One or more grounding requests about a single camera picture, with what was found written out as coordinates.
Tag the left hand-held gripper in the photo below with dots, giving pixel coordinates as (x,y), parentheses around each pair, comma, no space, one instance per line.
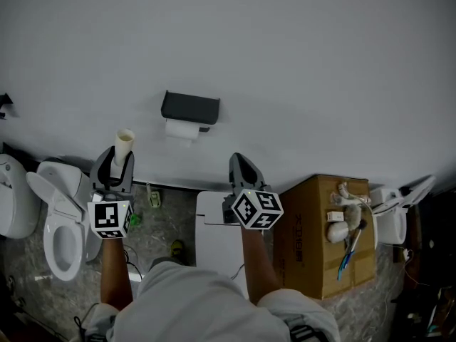
(107,219)

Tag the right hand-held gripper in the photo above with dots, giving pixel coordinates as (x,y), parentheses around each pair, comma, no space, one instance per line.
(258,210)

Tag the cardboard paper tube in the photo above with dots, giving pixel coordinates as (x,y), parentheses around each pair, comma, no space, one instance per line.
(123,144)

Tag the large white toilet paper roll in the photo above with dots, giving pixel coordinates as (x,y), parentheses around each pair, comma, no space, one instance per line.
(181,130)

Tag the person's left forearm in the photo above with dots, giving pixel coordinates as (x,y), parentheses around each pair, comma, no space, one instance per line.
(115,276)

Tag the person's right forearm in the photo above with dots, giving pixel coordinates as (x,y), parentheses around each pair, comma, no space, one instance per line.
(260,269)

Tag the white open-lid toilet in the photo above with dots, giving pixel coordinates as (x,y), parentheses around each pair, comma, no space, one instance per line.
(67,184)

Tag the white closed-lid toilet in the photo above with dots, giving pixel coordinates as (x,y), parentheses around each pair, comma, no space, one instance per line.
(217,248)

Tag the white toilet with raised lid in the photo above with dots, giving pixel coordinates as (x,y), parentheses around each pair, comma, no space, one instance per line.
(392,226)

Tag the green plastic bottle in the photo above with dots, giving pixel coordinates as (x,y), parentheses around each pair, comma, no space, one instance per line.
(135,219)

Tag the person's yellow shoe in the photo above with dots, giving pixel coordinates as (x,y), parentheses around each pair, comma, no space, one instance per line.
(177,248)

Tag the small white packet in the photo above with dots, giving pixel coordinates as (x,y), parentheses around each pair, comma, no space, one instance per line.
(335,216)

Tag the large brown cardboard box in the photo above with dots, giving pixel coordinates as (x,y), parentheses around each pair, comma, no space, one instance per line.
(306,255)

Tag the person's grey trouser leg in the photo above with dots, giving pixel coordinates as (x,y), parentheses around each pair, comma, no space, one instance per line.
(167,261)

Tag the white oval pouch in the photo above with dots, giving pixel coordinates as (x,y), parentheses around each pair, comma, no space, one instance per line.
(337,232)

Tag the grey fluffy duster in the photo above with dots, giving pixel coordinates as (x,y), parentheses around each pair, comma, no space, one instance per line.
(352,216)

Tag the person's white shirt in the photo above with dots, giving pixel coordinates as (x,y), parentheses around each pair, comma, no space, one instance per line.
(199,305)

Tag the white power adapter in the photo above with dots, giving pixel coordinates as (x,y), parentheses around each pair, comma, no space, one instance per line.
(407,254)

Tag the dark shelving unit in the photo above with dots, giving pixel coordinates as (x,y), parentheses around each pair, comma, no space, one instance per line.
(434,269)

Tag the black wall paper holder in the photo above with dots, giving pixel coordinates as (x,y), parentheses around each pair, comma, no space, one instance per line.
(190,107)

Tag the small black wall holder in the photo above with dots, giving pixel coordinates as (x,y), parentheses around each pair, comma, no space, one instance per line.
(5,100)

